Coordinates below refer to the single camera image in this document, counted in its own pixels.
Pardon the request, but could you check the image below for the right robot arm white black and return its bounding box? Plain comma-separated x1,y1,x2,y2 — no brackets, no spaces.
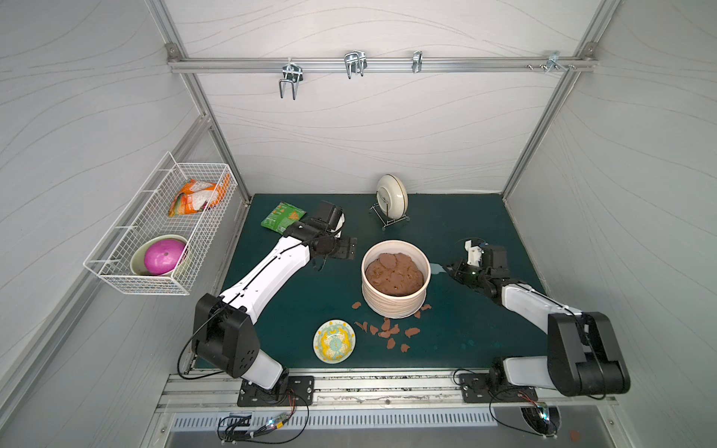
444,241,631,399

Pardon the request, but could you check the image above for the white ceramic pot with mud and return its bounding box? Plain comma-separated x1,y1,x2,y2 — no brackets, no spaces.
360,240,431,319

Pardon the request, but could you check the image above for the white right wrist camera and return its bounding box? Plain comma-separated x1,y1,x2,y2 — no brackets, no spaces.
464,239,484,268

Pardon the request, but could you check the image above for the right wiring with board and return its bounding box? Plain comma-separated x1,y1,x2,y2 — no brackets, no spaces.
488,388,561,438

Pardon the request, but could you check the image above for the white wire wall basket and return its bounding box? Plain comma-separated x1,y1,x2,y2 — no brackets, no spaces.
83,153,237,296

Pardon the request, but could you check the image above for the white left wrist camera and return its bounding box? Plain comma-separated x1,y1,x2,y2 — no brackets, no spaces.
330,214,345,238

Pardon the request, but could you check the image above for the aluminium rail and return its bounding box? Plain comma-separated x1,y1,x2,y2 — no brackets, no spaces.
168,55,599,75
155,368,617,414

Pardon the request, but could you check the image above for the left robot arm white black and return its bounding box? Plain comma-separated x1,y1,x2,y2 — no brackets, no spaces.
187,201,358,395

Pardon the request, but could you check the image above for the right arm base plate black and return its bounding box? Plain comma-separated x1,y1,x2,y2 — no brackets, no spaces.
452,369,538,404

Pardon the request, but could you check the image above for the aluminium top rail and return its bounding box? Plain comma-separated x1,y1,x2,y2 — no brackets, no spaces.
168,55,599,75

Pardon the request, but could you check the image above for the yellow teal patterned bowl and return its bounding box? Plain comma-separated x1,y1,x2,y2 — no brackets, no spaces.
312,319,356,364

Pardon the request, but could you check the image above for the metal double hook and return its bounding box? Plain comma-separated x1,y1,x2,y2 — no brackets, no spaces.
278,62,304,100
344,50,368,80

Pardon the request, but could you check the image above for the light teal scrub brush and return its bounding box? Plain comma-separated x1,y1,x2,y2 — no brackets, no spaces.
429,263,446,276

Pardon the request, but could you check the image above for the orange white snack bag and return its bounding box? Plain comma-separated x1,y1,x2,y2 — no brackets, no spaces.
167,174,232,218

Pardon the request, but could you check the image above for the metal double hook middle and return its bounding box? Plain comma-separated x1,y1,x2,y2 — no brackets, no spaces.
344,50,368,80

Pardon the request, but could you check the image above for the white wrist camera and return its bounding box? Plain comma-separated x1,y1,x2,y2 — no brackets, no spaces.
464,239,484,268
330,214,345,238

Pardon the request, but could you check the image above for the cream plate on rack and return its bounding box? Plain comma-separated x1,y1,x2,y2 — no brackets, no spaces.
376,174,408,218

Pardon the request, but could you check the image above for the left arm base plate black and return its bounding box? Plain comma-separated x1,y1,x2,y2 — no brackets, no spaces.
237,374,315,408

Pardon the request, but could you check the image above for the metal hook right end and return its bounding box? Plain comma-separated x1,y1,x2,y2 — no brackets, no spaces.
526,52,576,74

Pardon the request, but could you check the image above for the metal double hook left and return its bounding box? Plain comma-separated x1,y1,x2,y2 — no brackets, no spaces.
278,62,304,100

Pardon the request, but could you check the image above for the small metal hook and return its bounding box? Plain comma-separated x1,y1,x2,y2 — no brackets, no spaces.
412,50,423,74

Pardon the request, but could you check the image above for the aluminium front rail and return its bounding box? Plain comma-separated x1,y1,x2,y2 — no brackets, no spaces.
155,368,617,414

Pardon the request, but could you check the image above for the left wiring bundle with board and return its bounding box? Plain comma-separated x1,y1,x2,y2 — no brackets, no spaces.
215,385,310,444

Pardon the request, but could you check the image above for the green snack packet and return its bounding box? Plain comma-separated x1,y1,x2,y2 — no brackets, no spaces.
261,202,306,235

